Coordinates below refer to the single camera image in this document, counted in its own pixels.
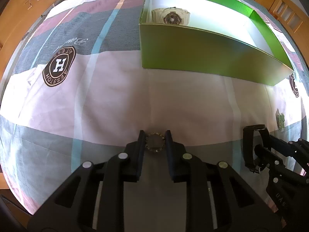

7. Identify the black wristwatch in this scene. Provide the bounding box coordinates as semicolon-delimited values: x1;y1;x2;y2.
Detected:
243;124;269;174

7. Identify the gold studded ring bracelet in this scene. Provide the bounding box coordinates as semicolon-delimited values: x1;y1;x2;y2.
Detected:
144;131;166;154

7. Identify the green open cardboard box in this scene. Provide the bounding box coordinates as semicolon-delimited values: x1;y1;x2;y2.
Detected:
139;0;293;86

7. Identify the pink grey patchwork bedsheet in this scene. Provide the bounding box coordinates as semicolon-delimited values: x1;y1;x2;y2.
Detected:
1;0;308;231

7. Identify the cream white wristwatch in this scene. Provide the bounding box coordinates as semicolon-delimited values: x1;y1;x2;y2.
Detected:
151;7;190;26

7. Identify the wooden bed frame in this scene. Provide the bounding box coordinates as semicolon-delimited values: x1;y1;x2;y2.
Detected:
254;0;308;52

